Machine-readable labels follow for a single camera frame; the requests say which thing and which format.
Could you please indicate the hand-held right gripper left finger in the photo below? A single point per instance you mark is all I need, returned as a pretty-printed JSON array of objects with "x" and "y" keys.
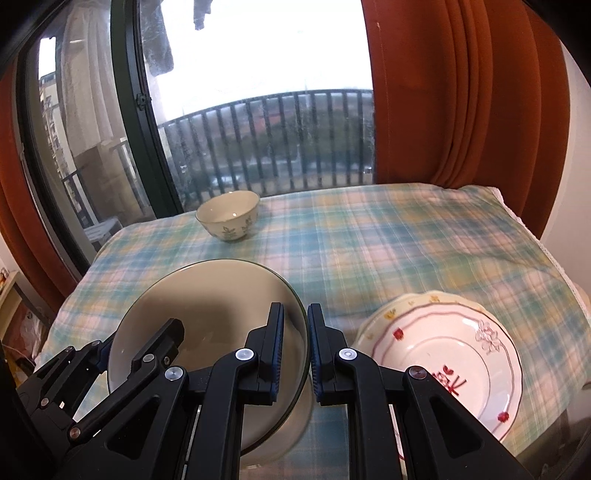
[{"x": 277, "y": 350}]

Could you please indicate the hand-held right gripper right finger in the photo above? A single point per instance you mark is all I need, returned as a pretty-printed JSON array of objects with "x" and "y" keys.
[{"x": 314, "y": 355}]

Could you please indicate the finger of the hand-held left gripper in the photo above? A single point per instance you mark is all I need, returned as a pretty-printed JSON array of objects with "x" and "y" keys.
[
  {"x": 159, "y": 341},
  {"x": 100, "y": 354}
]

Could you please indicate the yellow floral beaded plate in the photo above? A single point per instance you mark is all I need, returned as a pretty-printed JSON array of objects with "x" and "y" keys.
[{"x": 376, "y": 318}]

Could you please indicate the pink rimmed scalloped plate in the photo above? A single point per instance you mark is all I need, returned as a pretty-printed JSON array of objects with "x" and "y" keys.
[{"x": 438, "y": 332}]

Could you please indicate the clear plastic bag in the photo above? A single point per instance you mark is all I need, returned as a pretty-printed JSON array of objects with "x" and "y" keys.
[{"x": 21, "y": 332}]

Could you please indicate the grey slatted stool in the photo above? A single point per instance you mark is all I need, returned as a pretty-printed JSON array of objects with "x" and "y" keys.
[{"x": 104, "y": 230}]

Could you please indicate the pastel plaid blanket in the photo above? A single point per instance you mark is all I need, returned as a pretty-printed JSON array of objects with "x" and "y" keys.
[{"x": 369, "y": 240}]

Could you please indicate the cream bowl with leaf print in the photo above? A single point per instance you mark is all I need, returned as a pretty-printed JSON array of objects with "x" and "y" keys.
[{"x": 231, "y": 226}]

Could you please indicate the narrow orange curtain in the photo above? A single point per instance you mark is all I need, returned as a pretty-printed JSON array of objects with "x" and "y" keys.
[{"x": 18, "y": 207}]

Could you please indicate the cardboard box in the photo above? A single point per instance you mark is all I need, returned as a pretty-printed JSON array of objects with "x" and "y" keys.
[{"x": 99, "y": 166}]

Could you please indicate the apartment building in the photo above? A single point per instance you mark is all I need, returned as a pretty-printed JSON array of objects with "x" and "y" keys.
[{"x": 48, "y": 115}]

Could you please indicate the black balcony railing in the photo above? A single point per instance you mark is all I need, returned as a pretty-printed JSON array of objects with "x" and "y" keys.
[{"x": 286, "y": 94}]

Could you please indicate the hanging white cloth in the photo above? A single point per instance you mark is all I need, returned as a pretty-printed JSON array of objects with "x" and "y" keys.
[{"x": 87, "y": 83}]

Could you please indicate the wide orange curtain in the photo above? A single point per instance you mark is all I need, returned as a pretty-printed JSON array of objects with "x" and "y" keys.
[{"x": 438, "y": 92}]

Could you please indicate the hanging grey cloth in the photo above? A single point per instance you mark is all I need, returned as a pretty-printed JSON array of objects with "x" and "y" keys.
[{"x": 159, "y": 46}]

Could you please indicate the hanging dark cloth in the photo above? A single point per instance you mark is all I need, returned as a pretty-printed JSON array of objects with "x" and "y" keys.
[{"x": 199, "y": 14}]

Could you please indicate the dark green window frame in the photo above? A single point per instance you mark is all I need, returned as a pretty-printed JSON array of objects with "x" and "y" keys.
[{"x": 138, "y": 138}]

